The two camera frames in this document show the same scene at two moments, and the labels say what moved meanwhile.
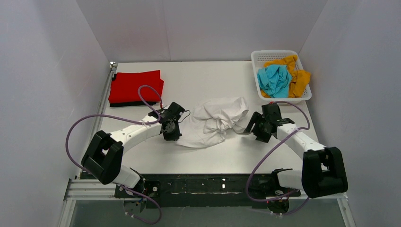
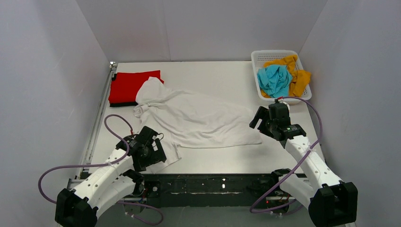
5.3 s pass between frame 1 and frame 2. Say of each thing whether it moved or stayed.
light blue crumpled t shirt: stayed
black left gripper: moved
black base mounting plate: stayed
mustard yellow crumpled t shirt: stayed
